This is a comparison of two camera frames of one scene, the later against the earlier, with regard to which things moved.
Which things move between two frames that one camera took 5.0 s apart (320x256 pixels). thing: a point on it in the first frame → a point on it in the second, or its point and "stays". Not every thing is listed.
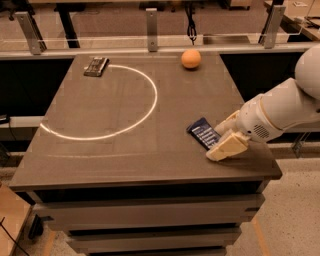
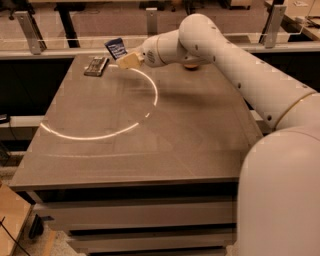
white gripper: (255, 120) → (149, 50)
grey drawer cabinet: (178, 216) stays
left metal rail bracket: (32, 32) stays
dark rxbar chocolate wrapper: (96, 67) stays
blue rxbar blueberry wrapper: (203, 132) → (116, 47)
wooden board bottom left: (14, 213) stays
